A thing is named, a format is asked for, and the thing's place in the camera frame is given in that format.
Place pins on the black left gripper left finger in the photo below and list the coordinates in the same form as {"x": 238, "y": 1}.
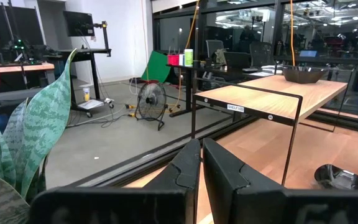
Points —
{"x": 166, "y": 199}

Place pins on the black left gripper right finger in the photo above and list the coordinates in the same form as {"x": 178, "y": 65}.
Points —
{"x": 244, "y": 202}

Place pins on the black leaf-shaped mini plate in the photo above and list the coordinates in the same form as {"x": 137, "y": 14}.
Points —
{"x": 340, "y": 180}

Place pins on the black wavy square mini plate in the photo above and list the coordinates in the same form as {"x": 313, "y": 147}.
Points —
{"x": 303, "y": 76}

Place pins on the blue laptop screen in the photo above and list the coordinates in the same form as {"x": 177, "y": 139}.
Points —
{"x": 308, "y": 53}

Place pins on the black floor fan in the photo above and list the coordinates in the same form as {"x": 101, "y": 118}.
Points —
{"x": 151, "y": 101}

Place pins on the green board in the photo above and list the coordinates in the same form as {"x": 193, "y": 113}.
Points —
{"x": 157, "y": 67}

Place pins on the red box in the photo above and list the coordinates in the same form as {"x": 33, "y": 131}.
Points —
{"x": 172, "y": 60}

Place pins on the small white box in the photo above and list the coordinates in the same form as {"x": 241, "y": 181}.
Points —
{"x": 181, "y": 59}

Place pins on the green plant in white pot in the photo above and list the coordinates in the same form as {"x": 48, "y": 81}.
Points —
{"x": 45, "y": 124}

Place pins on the white green canister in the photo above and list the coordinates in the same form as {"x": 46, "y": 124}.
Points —
{"x": 188, "y": 57}

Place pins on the grey office chair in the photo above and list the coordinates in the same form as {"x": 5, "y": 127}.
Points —
{"x": 213, "y": 48}

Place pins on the black standing desk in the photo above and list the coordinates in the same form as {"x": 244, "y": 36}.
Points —
{"x": 85, "y": 53}

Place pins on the wooden table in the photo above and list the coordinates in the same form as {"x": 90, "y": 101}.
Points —
{"x": 26, "y": 67}

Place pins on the black monitor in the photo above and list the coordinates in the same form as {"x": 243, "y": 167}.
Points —
{"x": 79, "y": 24}

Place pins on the black robot equipment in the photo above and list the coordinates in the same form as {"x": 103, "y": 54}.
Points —
{"x": 36, "y": 53}

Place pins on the black table edge rail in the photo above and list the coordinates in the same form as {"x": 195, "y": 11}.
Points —
{"x": 135, "y": 171}

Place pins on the wooden shelf riser black frame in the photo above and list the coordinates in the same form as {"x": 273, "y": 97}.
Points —
{"x": 275, "y": 93}

